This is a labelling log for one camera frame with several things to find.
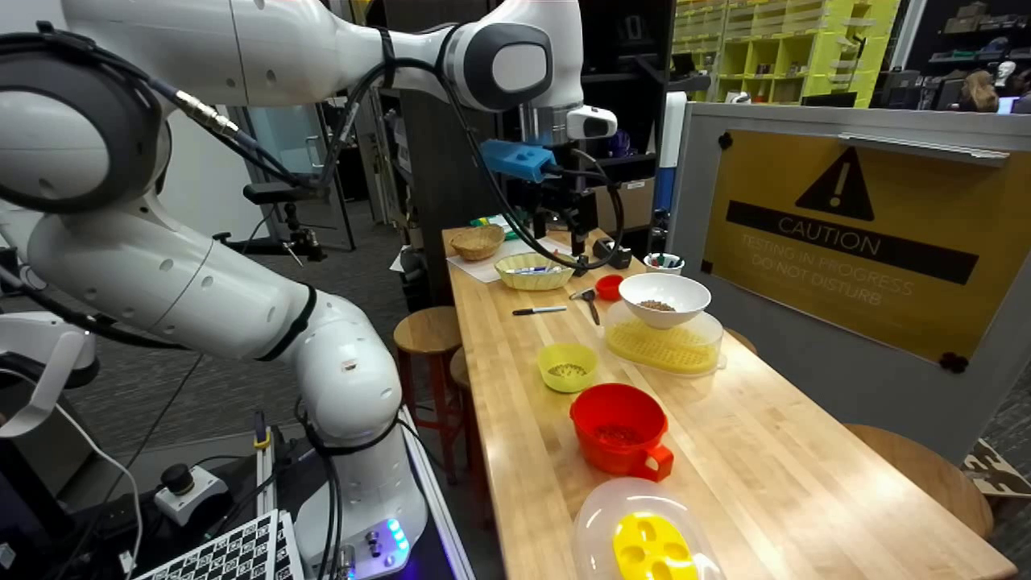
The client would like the wooden stool right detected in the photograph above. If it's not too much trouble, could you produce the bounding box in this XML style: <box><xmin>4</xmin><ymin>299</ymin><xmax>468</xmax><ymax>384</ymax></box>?
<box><xmin>855</xmin><ymin>426</ymin><xmax>995</xmax><ymax>538</ymax></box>

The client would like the yellow green shelf unit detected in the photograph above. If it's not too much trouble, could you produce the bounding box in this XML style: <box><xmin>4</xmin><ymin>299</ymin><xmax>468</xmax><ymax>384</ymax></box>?
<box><xmin>671</xmin><ymin>0</ymin><xmax>898</xmax><ymax>110</ymax></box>

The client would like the small red measuring cup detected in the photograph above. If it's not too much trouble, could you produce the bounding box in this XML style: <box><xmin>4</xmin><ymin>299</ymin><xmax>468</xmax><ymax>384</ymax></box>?
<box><xmin>592</xmin><ymin>274</ymin><xmax>623</xmax><ymax>302</ymax></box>

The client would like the small green plastic bowl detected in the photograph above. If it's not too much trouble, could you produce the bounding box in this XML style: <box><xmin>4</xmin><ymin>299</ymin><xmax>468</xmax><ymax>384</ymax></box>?
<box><xmin>534</xmin><ymin>342</ymin><xmax>598</xmax><ymax>393</ymax></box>

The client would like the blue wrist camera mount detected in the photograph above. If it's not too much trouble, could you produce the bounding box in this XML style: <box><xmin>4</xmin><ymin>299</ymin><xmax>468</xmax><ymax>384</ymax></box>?
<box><xmin>479</xmin><ymin>140</ymin><xmax>554</xmax><ymax>184</ymax></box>

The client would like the wooden bowl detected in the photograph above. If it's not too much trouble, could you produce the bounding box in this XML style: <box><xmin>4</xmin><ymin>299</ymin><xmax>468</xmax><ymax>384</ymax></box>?
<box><xmin>450</xmin><ymin>227</ymin><xmax>504</xmax><ymax>264</ymax></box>

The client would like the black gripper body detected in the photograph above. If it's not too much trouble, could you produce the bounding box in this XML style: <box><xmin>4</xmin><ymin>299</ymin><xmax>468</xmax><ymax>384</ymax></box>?
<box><xmin>530</xmin><ymin>176</ymin><xmax>592</xmax><ymax>236</ymax></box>

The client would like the white panel board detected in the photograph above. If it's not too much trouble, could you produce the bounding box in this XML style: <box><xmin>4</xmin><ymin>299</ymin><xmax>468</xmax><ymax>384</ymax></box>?
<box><xmin>671</xmin><ymin>102</ymin><xmax>1031</xmax><ymax>458</ymax></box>

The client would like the round wooden stool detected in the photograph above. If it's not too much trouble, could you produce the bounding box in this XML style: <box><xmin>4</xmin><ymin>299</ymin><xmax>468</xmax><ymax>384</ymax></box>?
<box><xmin>393</xmin><ymin>306</ymin><xmax>463</xmax><ymax>446</ymax></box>

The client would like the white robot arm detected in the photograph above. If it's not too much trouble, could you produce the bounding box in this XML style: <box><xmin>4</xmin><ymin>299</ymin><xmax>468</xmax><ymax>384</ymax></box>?
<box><xmin>0</xmin><ymin>0</ymin><xmax>615</xmax><ymax>566</ymax></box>

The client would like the yellow caution sign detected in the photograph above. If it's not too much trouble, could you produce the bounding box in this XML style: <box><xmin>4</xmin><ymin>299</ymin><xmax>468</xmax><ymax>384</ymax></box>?
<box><xmin>703</xmin><ymin>132</ymin><xmax>1031</xmax><ymax>374</ymax></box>

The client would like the white perforated tray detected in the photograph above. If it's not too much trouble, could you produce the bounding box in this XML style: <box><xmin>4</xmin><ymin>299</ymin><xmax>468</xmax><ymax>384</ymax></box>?
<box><xmin>140</xmin><ymin>509</ymin><xmax>307</xmax><ymax>580</ymax></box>

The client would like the emergency stop button box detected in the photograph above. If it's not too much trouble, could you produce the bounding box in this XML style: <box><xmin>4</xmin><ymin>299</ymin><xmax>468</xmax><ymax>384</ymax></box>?
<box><xmin>155</xmin><ymin>463</ymin><xmax>228</xmax><ymax>526</ymax></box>

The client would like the small glass bowl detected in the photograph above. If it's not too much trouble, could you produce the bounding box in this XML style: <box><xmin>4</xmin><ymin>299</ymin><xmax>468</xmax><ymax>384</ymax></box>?
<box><xmin>645</xmin><ymin>252</ymin><xmax>685</xmax><ymax>274</ymax></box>

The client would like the white bowl with beans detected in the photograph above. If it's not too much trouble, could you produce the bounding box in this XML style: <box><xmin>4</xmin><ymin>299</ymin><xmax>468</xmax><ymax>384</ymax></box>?
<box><xmin>618</xmin><ymin>272</ymin><xmax>713</xmax><ymax>328</ymax></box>

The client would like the clear container with yellow contents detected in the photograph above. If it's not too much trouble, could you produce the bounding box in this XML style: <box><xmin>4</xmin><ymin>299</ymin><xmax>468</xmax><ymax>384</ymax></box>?
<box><xmin>605</xmin><ymin>314</ymin><xmax>725</xmax><ymax>374</ymax></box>

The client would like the yellow plastic egg tray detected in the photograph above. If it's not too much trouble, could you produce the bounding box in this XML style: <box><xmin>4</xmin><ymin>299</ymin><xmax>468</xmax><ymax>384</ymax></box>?
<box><xmin>613</xmin><ymin>512</ymin><xmax>701</xmax><ymax>580</ymax></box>

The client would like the orange plastic bowl with handle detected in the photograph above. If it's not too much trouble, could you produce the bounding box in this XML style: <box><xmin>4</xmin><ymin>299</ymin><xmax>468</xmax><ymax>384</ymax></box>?
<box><xmin>570</xmin><ymin>384</ymin><xmax>673</xmax><ymax>479</ymax></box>

